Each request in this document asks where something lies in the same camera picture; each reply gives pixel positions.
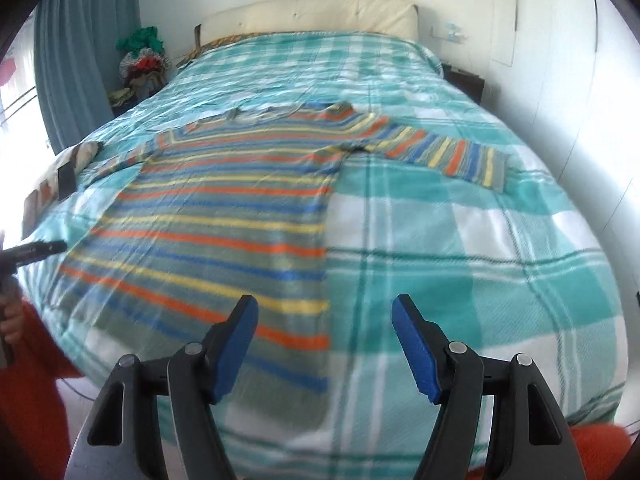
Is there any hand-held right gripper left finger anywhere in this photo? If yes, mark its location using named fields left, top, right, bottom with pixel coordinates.
left=86, top=294, right=260, bottom=480

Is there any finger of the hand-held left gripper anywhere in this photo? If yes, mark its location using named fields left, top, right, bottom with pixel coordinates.
left=13, top=240, right=68, bottom=264

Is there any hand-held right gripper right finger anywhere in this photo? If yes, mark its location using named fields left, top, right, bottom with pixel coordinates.
left=392, top=293, right=587, bottom=480

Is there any striped knit sweater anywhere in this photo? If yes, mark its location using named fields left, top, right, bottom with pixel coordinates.
left=57, top=101, right=512, bottom=394

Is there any pile of clothes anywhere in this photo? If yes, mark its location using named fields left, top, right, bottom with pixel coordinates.
left=107, top=25, right=174, bottom=112

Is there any person's left hand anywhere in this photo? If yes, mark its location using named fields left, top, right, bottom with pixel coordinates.
left=0, top=298, right=27, bottom=345

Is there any silver-edged smartphone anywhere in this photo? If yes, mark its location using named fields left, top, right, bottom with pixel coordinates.
left=57, top=162, right=77, bottom=202

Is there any bed with teal plaid cover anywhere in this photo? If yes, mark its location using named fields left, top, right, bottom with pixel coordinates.
left=22, top=30, right=632, bottom=480

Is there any patterned pillow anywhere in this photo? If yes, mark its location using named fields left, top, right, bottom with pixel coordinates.
left=22, top=142, right=104, bottom=237

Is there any teal curtain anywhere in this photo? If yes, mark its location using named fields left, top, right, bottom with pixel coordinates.
left=32, top=0, right=147, bottom=157

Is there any orange fleece robe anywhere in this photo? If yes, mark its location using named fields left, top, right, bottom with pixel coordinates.
left=469, top=424, right=640, bottom=480

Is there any dark nightstand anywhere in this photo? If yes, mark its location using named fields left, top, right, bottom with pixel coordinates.
left=442, top=64, right=486, bottom=106

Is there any cream padded headboard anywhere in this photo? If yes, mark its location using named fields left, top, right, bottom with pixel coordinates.
left=199, top=0, right=420, bottom=49

